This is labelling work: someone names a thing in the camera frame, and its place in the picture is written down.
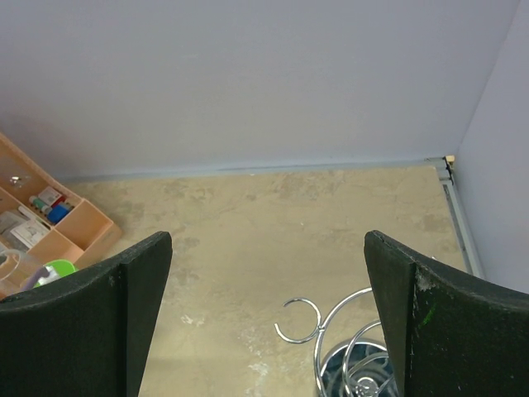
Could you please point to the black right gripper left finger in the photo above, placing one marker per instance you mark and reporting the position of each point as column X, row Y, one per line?
column 89, row 333

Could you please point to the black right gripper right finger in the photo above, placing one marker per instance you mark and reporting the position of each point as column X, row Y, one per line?
column 448, row 333

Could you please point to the green wine glass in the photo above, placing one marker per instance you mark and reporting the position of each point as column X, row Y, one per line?
column 52, row 271

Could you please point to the clear wine glass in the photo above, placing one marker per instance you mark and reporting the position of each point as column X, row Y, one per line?
column 17, row 268

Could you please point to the peach plastic file organizer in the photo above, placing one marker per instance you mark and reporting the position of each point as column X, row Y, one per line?
column 82, row 234

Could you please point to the white paper packets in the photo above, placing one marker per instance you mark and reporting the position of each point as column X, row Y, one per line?
column 21, row 229

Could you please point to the red white small box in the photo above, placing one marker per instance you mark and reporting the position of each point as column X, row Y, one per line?
column 52, row 198

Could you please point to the chrome wire glass rack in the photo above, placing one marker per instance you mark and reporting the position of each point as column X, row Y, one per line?
column 358, row 366

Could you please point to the aluminium rail frame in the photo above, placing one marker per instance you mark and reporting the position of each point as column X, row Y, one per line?
column 445, row 174

